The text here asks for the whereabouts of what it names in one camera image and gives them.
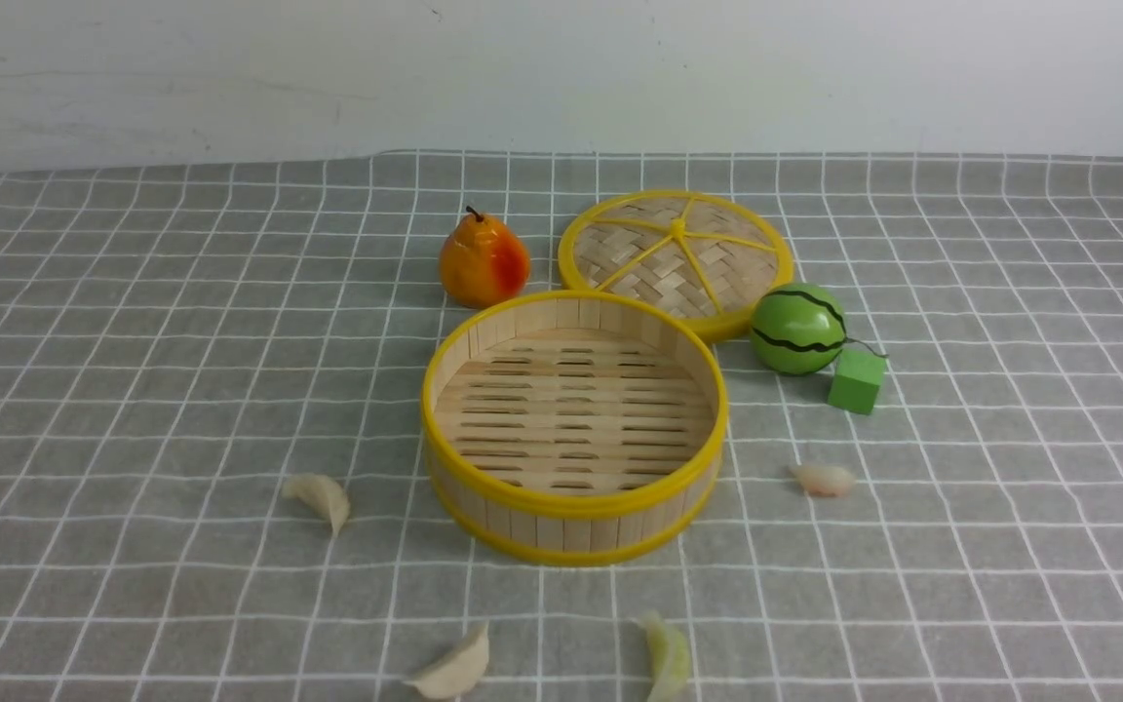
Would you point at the orange toy pear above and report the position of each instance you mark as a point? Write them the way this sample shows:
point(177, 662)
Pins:
point(482, 263)

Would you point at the green toy watermelon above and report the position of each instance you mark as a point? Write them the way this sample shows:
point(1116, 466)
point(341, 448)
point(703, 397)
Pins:
point(798, 329)

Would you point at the bamboo steamer tray yellow rim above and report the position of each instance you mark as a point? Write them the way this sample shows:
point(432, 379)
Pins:
point(574, 429)

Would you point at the white dumpling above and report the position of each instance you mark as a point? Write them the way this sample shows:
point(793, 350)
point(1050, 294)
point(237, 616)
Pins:
point(458, 671)
point(322, 495)

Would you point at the woven bamboo steamer lid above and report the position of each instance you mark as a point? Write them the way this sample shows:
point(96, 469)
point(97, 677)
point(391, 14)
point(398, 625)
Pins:
point(697, 257)

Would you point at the grey checkered tablecloth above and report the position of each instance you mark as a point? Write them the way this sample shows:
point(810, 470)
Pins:
point(177, 341)

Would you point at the greenish dumpling front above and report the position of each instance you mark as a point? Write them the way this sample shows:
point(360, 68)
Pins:
point(669, 657)

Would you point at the green wooden cube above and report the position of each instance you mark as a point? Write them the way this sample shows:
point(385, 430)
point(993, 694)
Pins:
point(858, 377)

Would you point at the pale dumpling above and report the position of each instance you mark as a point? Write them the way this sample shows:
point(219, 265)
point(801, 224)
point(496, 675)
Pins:
point(831, 481)

